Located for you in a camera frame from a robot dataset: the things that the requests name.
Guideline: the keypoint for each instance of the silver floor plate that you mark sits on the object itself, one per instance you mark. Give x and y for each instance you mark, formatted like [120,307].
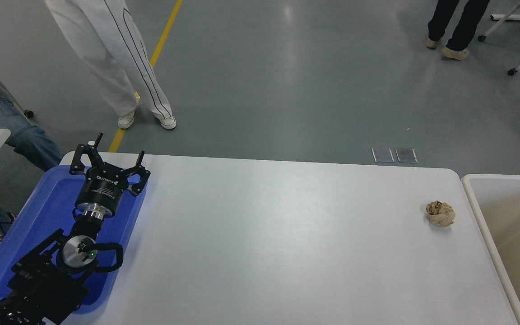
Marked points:
[383,155]
[406,155]

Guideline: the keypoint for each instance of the crumpled tan paper ball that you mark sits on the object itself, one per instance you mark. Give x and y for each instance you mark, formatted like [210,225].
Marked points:
[440,213]

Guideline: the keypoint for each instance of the grey chair with casters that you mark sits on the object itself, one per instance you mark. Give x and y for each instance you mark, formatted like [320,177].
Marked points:
[2,88]

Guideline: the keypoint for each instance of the blue plastic tray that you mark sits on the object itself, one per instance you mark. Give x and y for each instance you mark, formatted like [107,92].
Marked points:
[48,203]

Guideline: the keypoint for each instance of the standing person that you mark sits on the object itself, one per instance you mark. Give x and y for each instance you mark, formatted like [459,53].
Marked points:
[111,58]

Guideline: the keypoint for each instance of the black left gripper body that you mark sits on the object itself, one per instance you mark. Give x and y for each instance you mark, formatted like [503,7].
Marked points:
[102,189]

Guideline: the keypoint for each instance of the walking person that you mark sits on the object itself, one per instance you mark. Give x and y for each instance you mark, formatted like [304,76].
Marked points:
[461,22]

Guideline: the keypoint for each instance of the large pale bin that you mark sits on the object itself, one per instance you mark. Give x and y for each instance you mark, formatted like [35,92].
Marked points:
[519,234]

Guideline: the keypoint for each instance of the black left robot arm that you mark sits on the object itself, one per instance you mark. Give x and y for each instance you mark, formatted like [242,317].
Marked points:
[39,280]

